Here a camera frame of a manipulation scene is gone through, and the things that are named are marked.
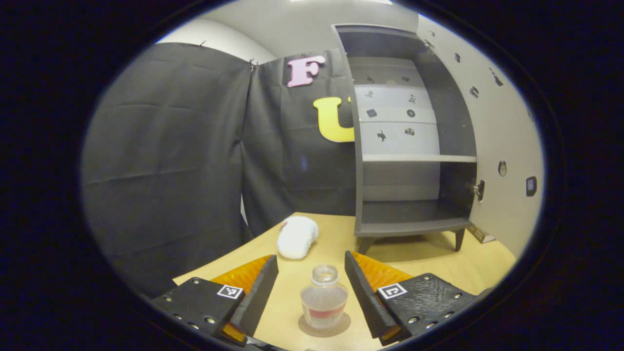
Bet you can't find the clear plastic bottle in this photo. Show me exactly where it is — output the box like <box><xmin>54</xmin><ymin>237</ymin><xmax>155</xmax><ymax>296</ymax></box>
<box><xmin>299</xmin><ymin>264</ymin><xmax>350</xmax><ymax>330</ymax></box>

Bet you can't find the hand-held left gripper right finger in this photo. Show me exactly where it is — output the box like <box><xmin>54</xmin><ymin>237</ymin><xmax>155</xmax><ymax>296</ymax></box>
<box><xmin>344</xmin><ymin>251</ymin><xmax>481</xmax><ymax>347</ymax></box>

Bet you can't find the dark grey cabinet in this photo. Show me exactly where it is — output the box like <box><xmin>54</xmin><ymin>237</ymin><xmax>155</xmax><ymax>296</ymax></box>
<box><xmin>332</xmin><ymin>23</ymin><xmax>479</xmax><ymax>254</ymax></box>

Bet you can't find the brown book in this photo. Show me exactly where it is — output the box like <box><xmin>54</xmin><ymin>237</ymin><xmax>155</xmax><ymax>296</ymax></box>
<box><xmin>467</xmin><ymin>224</ymin><xmax>497</xmax><ymax>244</ymax></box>

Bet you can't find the grey cabinet shelf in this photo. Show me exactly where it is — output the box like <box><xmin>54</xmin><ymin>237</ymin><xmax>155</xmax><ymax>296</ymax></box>
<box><xmin>362</xmin><ymin>154</ymin><xmax>478</xmax><ymax>163</ymax></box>

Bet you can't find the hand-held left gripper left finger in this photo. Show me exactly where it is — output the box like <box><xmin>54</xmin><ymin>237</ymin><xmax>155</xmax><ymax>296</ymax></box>
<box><xmin>151</xmin><ymin>254</ymin><xmax>279</xmax><ymax>348</ymax></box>

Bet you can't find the brown round coaster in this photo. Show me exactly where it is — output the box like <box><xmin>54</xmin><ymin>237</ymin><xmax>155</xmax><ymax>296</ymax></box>
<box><xmin>297</xmin><ymin>311</ymin><xmax>352</xmax><ymax>338</ymax></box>

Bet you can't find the black backdrop cloth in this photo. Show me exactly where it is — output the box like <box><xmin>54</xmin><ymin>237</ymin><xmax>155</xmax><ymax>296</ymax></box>
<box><xmin>80</xmin><ymin>43</ymin><xmax>360</xmax><ymax>298</ymax></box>

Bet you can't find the white plush toy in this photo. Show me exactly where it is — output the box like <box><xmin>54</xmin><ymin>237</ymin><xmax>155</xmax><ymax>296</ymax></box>
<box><xmin>276</xmin><ymin>216</ymin><xmax>320</xmax><ymax>260</ymax></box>

